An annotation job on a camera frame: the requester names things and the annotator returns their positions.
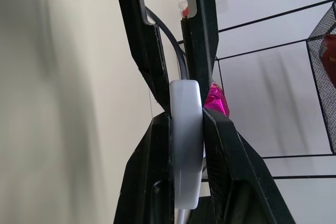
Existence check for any black lamp cord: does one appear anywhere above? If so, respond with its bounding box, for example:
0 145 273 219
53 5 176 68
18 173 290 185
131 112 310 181
145 5 190 81

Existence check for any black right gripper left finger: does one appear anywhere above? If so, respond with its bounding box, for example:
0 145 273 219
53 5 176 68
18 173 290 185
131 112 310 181
112 113 176 224

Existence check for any black wire rack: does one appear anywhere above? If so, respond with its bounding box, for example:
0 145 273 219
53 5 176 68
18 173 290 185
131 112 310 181
177 0 336 180

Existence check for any white round charger puck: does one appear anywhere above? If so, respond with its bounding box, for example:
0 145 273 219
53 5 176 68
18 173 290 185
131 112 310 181
169 79 205 210

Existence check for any pink foil wrapped object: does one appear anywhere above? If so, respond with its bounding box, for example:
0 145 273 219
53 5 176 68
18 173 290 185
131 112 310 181
204 81 230 119

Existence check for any white lamp cord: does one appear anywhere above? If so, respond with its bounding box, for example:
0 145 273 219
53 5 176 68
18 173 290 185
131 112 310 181
175 208 190 224

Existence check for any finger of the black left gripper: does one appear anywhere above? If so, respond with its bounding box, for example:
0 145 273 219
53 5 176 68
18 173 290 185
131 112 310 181
114 0 171 116
180 0 219 107

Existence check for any red object in basket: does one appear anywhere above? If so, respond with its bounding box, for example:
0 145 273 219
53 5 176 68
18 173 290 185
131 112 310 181
318 33 336 88

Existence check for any black mesh basket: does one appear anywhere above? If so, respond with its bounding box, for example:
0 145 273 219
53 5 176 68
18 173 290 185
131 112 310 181
306 0 336 155

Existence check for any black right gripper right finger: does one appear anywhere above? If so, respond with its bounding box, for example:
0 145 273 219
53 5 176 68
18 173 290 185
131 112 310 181
201 108 297 224

